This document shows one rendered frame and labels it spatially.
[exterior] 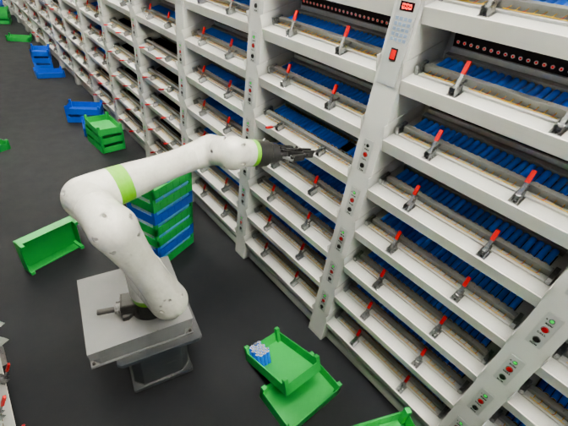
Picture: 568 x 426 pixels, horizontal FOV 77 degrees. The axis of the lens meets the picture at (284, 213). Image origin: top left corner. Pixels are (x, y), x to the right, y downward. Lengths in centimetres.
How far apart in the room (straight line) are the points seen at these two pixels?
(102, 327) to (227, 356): 61
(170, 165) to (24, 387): 118
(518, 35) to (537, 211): 43
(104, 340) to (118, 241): 61
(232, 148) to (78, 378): 123
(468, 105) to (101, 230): 99
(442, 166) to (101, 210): 95
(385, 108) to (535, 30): 42
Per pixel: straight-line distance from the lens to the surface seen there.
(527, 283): 120
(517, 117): 108
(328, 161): 145
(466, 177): 115
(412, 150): 121
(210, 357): 185
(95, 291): 167
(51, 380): 193
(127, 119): 367
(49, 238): 241
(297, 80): 161
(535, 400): 148
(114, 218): 97
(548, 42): 104
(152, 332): 149
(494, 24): 108
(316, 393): 180
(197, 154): 122
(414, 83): 118
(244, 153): 115
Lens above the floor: 157
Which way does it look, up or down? 36 degrees down
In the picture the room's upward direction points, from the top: 9 degrees clockwise
